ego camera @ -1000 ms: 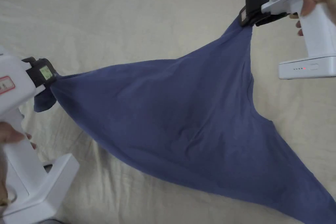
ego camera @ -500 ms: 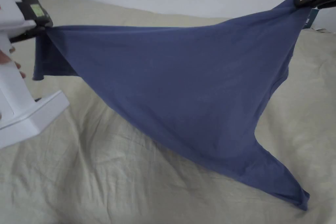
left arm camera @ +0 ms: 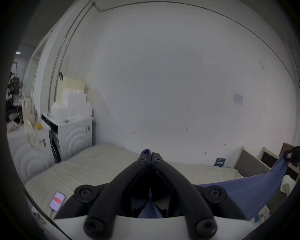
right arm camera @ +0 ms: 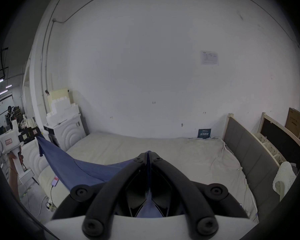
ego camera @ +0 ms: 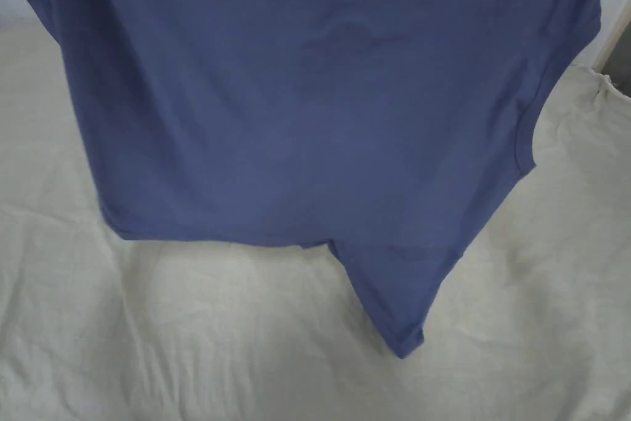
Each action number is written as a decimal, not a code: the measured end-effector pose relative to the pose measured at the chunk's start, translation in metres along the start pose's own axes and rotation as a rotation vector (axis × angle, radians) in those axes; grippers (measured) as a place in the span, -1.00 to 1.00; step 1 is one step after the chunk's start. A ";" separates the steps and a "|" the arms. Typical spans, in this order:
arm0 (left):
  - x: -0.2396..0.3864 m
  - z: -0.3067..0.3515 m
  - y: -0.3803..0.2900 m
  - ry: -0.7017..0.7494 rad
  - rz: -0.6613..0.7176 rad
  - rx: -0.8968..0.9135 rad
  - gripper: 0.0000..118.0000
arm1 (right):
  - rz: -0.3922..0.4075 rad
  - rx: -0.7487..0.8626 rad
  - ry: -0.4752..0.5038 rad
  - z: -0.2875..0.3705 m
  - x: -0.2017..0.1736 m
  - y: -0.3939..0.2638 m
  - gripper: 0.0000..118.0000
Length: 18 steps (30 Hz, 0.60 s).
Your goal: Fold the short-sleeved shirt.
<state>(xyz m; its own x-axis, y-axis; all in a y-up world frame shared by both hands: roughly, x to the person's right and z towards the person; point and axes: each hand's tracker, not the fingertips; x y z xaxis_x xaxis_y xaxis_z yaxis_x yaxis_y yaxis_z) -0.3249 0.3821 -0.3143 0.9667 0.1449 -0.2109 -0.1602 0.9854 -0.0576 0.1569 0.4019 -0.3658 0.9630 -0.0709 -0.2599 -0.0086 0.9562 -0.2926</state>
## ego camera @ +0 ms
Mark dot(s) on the dark blue shirt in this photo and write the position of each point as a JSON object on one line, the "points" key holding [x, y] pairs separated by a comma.
{"points": [[305, 120]]}

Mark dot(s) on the bed with beige sheet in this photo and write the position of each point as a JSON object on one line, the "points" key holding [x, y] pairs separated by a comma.
{"points": [[148, 332]]}

